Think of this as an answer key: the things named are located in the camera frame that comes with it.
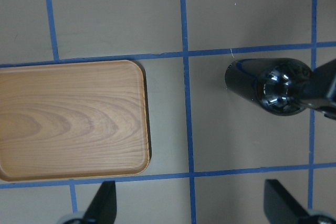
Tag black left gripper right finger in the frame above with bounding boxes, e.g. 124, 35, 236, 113
263, 179, 310, 224

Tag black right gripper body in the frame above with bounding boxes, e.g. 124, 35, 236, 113
299, 59, 335, 119

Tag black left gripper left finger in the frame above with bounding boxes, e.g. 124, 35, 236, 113
81, 181, 117, 224

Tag dark wine bottle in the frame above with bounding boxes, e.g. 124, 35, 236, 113
225, 58, 312, 116

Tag wooden tray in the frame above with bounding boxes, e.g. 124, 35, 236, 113
1, 60, 151, 182

